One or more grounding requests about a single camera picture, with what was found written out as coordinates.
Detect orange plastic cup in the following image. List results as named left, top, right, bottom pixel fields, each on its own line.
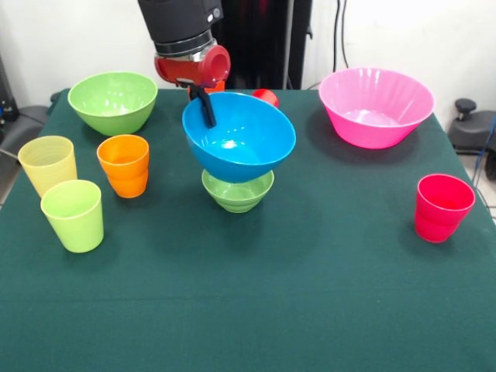
left=96, top=134, right=150, bottom=199

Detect black wall cable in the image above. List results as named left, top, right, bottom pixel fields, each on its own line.
left=334, top=0, right=350, bottom=69

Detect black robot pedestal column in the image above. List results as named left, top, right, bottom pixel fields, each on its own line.
left=211, top=0, right=314, bottom=91

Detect magenta plastic cup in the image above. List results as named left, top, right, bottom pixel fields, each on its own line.
left=414, top=174, right=477, bottom=244

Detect red plastic cup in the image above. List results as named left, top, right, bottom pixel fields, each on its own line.
left=251, top=88, right=280, bottom=109

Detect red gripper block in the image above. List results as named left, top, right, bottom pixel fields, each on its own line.
left=153, top=44, right=233, bottom=129

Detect yellow plastic cup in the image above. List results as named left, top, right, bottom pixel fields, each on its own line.
left=17, top=135, right=78, bottom=198

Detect dark green tablecloth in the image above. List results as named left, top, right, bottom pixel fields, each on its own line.
left=0, top=88, right=496, bottom=372

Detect grey rounded base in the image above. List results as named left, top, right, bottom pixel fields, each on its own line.
left=0, top=104, right=50, bottom=156

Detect blue plastic bowl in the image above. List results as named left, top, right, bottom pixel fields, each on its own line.
left=181, top=91, right=297, bottom=184

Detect red-orange plastic cup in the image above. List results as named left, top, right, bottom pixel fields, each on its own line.
left=187, top=80, right=226, bottom=102

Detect grey base with black knob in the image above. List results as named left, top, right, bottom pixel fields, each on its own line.
left=449, top=98, right=496, bottom=156

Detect large green plastic bowl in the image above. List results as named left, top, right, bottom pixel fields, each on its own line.
left=67, top=71, right=159, bottom=137

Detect black equipment box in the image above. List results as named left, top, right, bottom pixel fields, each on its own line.
left=0, top=53, right=19, bottom=121

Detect large pink plastic bowl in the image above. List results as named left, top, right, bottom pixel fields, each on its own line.
left=318, top=67, right=435, bottom=150

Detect light green plastic cup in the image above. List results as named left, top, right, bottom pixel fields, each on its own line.
left=40, top=179, right=105, bottom=254

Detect small green plastic bowl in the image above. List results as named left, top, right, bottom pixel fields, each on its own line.
left=201, top=169, right=275, bottom=214

